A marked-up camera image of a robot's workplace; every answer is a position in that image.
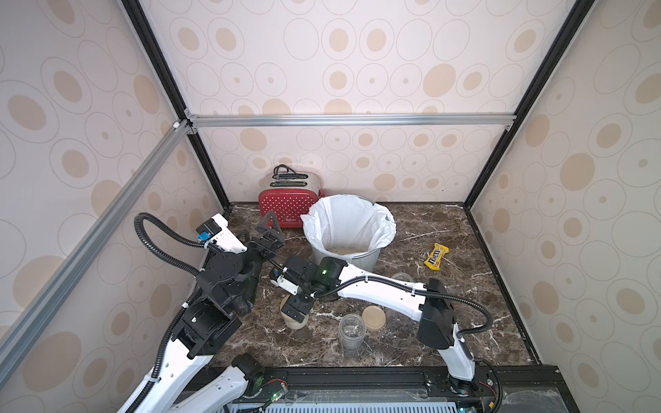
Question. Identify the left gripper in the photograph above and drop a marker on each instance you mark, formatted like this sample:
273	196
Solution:
272	244

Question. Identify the glass rice jar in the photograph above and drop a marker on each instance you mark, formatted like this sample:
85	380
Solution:
291	322
403	278
352	330

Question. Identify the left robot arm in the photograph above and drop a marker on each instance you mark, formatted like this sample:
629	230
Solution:
225	292

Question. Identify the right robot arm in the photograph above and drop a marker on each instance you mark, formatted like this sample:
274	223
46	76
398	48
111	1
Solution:
428	304

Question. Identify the red polka dot toaster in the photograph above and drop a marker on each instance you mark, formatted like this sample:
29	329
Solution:
290	194

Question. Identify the white plastic bin liner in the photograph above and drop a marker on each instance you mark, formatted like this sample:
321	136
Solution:
347	224

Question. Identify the yellow snack packet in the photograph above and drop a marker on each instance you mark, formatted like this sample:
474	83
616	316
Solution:
434	259

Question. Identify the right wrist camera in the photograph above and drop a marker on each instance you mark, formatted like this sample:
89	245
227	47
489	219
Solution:
279	280

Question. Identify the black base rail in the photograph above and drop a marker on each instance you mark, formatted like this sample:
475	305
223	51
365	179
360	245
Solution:
504	389

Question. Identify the horizontal aluminium rail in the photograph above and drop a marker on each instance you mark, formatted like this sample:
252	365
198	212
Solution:
362	120

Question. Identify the left side aluminium rail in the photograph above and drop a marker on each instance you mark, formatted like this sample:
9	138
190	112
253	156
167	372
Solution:
48	302

